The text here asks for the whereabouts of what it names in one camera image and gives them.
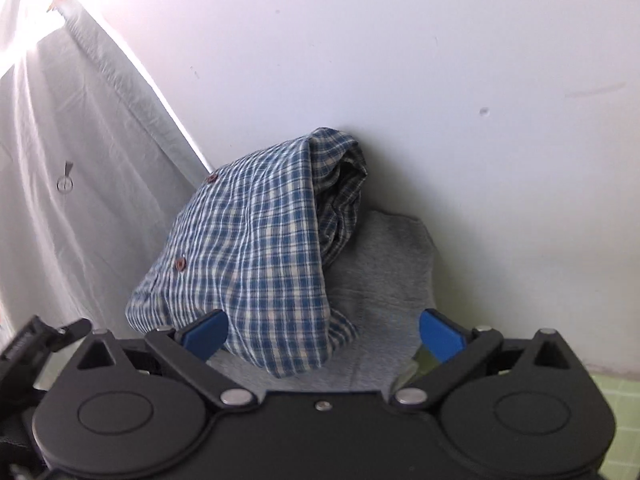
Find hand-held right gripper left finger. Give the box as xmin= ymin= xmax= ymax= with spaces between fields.
xmin=75 ymin=310 xmax=257 ymax=413

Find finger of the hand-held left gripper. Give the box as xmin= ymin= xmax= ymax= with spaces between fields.
xmin=0 ymin=315 xmax=94 ymax=392

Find blue plaid button shirt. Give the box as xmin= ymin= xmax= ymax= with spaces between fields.
xmin=125 ymin=127 xmax=369 ymax=379

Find grey folded sweatshirt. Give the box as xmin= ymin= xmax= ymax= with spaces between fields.
xmin=204 ymin=210 xmax=437 ymax=393

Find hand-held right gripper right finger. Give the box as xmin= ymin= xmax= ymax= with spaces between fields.
xmin=390 ymin=309 xmax=571 ymax=411

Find grey carrot print sheet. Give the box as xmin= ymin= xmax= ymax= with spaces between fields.
xmin=0 ymin=0 xmax=215 ymax=358

